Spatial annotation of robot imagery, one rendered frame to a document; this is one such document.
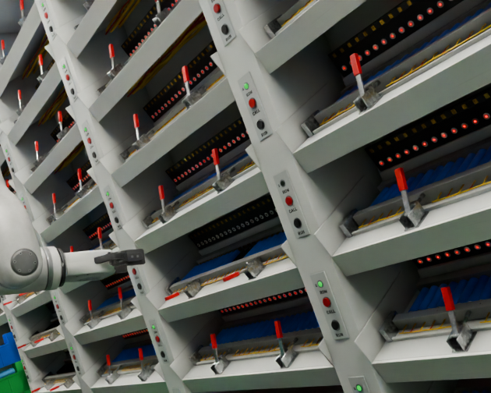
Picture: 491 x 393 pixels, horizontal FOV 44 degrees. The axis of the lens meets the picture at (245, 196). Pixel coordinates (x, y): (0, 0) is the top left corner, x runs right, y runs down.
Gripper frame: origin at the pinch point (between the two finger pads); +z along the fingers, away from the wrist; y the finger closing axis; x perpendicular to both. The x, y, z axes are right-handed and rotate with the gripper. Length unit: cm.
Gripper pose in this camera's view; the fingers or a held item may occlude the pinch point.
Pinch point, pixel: (130, 261)
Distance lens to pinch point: 129.8
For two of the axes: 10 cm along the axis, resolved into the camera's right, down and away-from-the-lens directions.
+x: -1.8, -9.6, 2.2
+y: 5.4, -2.8, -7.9
